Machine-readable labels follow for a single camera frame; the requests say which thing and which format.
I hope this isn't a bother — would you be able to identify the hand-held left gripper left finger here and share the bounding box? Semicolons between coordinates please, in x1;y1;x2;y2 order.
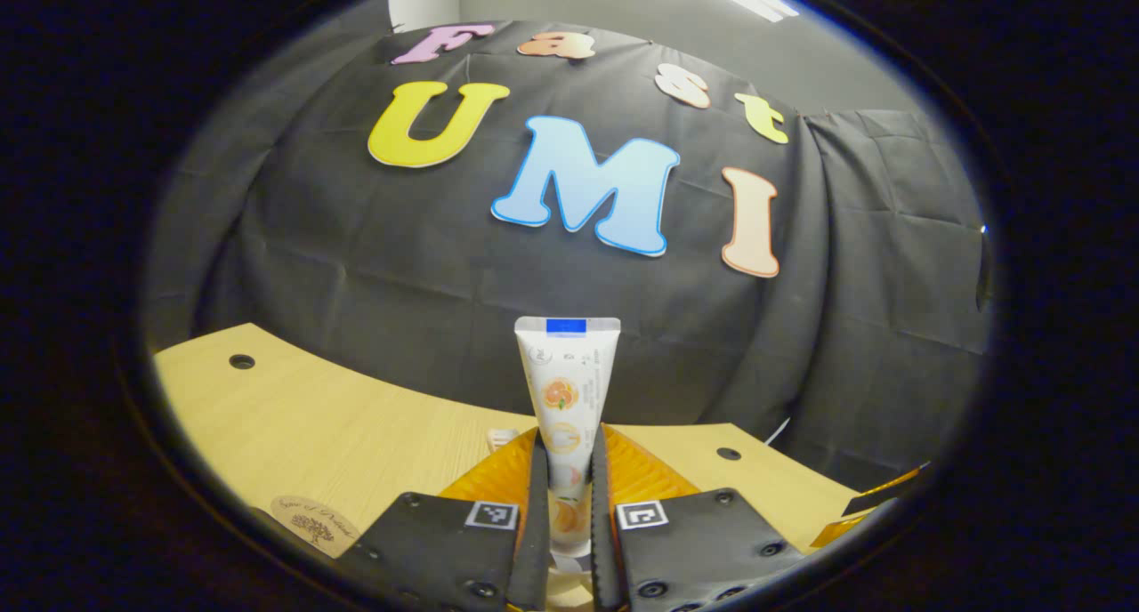
334;425;551;612

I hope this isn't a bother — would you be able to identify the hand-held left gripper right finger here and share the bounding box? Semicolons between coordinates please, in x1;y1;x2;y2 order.
589;423;806;612

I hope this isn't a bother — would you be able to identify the white toothpaste tube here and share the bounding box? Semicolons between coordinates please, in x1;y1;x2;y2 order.
514;317;622;573

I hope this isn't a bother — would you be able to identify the black backdrop cloth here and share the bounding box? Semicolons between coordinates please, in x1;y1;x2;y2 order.
142;20;993;497

